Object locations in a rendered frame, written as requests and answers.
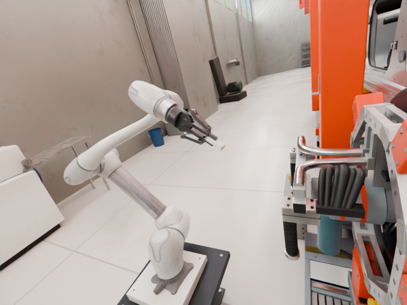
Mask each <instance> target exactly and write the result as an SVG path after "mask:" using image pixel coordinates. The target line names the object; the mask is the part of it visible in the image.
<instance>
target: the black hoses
mask: <svg viewBox="0 0 407 305"><path fill-rule="evenodd" d="M381 175H382V176H383V178H384V179H385V181H386V182H390V178H389V171H386V170H382V172H381ZM365 177H366V173H365V170H364V169H362V168H349V166H348V165H346V164H342V165H340V166H335V167H334V168H332V167H331V166H328V167H327V168H321V169H320V171H319V181H318V192H317V200H316V214H325V215H336V216H342V217H353V218H365V209H364V207H363V204H361V203H356V201H357V198H358V196H359V193H360V190H361V188H362V186H363V185H364V181H365ZM332 181H333V183H332Z"/></svg>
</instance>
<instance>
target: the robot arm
mask: <svg viewBox="0 0 407 305"><path fill-rule="evenodd" d="M128 96H129V97H130V99H131V100H132V101H133V102H134V103H135V104H136V105H137V106H138V107H139V108H140V109H142V110H144V111H145V112H147V113H148V115H147V116H145V117H144V118H143V119H141V120H139V121H137V122H135V123H133V124H131V125H129V126H127V127H125V128H123V129H121V130H119V131H117V132H115V133H113V134H111V135H110V136H108V137H106V138H104V139H102V140H101V141H100V142H98V143H97V144H95V145H94V146H92V147H91V148H90V149H88V150H86V151H85V152H83V153H82V154H80V155H79V156H78V157H77V158H75V159H74V160H73V161H72V162H71V163H70V164H69V165H68V166H67V167H66V169H65V171H64V180H65V182H66V183H68V184H69V185H78V184H81V183H83V182H84V181H86V180H88V179H90V178H92V177H94V176H96V175H99V176H101V177H103V178H106V179H107V178H109V179H110V180H111V181H112V182H113V183H114V184H115V185H116V186H117V187H119V188H120V189H121V190H122V191H123V192H124V193H126V195H128V196H129V197H130V198H131V199H132V200H133V201H135V202H136V203H137V204H138V205H139V206H140V207H141V208H142V209H143V210H145V211H146V212H147V213H148V214H149V215H151V216H152V217H153V218H154V223H155V226H156V227H157V229H158V230H157V231H156V232H155V233H153V235H152V236H151V237H150V240H149V243H148V253H149V256H150V260H151V263H152V265H153V268H154V270H155V271H156V274H155V275H154V276H153V277H152V278H151V282H152V283H155V284H157V285H156V287H155V288H154V291H153V292H154V293H155V294H156V295H158V294H159V293H160V292H161V291H162V290H163V289H166V290H168V291H169V292H170V293H171V294H172V295H175V294H176V293H177V290H178V288H179V287H180V285H181V284H182V282H183V281H184V279H185V278H186V276H187V275H188V274H189V272H190V271H191V270H192V269H193V268H194V265H193V263H187V262H186V261H184V260H183V258H182V255H183V249H184V242H185V239H186V237H187V235H188V231H189V228H190V216H189V214H188V212H187V211H186V210H184V209H182V208H175V207H173V206H165V205H164V204H163V203H162V202H161V201H160V200H159V199H157V198H156V197H155V196H154V195H153V194H152V193H151V192H150V191H149V190H148V189H147V188H146V187H144V186H143V185H142V184H141V183H140V182H139V181H137V180H136V179H135V178H134V177H133V176H132V175H131V174H130V173H129V172H128V171H127V170H126V169H124V168H123V167H122V163H121V161H120V159H119V153H118V151H117V149H116V148H115V147H117V146H119V145H120V144H122V143H124V142H126V141H127V140H129V139H131V138H132V137H134V136H136V135H138V134H139V133H141V132H143V131H145V130H146V129H148V128H149V127H151V126H153V125H154V124H155V123H157V122H158V121H160V120H161V121H163V122H165V123H169V124H171V125H172V126H174V127H176V128H177V129H178V130H179V131H180V132H181V136H180V138H181V139H187V140H190V141H192V142H195V143H198V144H200V145H202V144H203V143H205V142H206V143H207V144H209V145H210V146H215V147H216V148H218V149H220V150H222V149H224V147H225V144H224V143H222V142H221V141H220V140H218V137H217V136H215V135H214V134H212V133H211V127H210V126H209V124H207V123H206V121H205V120H204V119H203V118H202V117H201V116H200V115H199V114H198V113H197V111H196V109H193V110H190V112H188V111H185V110H183V108H184V102H183V100H182V99H181V98H180V96H179V95H178V94H176V93H174V92H172V91H168V90H162V89H160V88H158V87H156V86H154V85H151V84H149V83H147V82H144V81H140V80H136V81H134V82H133V83H132V84H131V85H130V87H129V90H128ZM192 116H193V117H194V119H195V120H196V121H197V122H198V123H199V124H198V123H197V122H196V121H194V120H193V118H192ZM184 131H187V132H189V133H191V134H193V135H194V136H192V135H190V134H187V133H185V132H184Z"/></svg>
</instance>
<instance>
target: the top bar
mask: <svg viewBox="0 0 407 305"><path fill-rule="evenodd" d="M305 161H306V154H304V153H302V152H301V151H299V149H298V148H297V155H296V168H297V167H298V166H299V165H300V164H301V163H303V162H305ZM305 190H306V173H305ZM293 212H294V213H300V214H306V198H298V197H293Z"/></svg>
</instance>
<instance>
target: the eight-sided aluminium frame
mask: <svg viewBox="0 0 407 305"><path fill-rule="evenodd" d="M405 119H407V114H406V113H405V112H403V111H402V110H400V109H399V108H397V107H395V106H394V104H391V103H379V104H373V105H364V106H363V108H362V109H361V110H360V115H359V118H358V120H357V122H356V125H355V127H354V129H353V132H351V137H350V141H349V142H350V145H351V147H350V148H358V147H360V145H364V141H365V126H366V124H369V125H370V126H371V129H372V130H373V131H375V132H376V133H377V136H378V137H379V138H380V139H381V141H382V143H383V147H384V149H385V153H386V160H387V164H388V171H389V178H390V183H391V190H392V197H393V201H394V208H395V216H396V220H397V245H396V249H395V255H394V261H393V265H392V271H391V276H390V275H389V272H388V269H387V267H386V264H385V261H384V259H383V256H382V253H381V251H380V248H379V245H378V242H377V239H376V233H375V230H374V225H373V224H370V223H365V227H363V226H360V223H359V222H354V221H353V222H352V234H353V238H354V242H355V243H356V247H357V252H358V255H359V259H360V264H361V267H362V271H363V275H364V283H365V286H366V288H367V290H368V293H369V294H370V295H372V296H373V297H374V298H375V299H376V300H377V301H378V302H379V303H380V305H401V304H400V302H399V298H398V293H399V287H400V282H401V279H402V275H403V274H407V174H399V173H397V171H396V168H395V164H394V159H393V156H392V152H391V147H390V144H391V142H392V140H393V138H394V137H395V135H396V133H397V132H398V130H399V128H400V126H401V124H402V123H403V121H404V120H405ZM364 243H369V245H370V248H371V252H372V256H373V259H374V262H375V265H376V268H377V272H378V274H379V276H377V275H373V272H372V269H371V265H370V262H369V259H368V255H367V253H366V249H365V245H364Z"/></svg>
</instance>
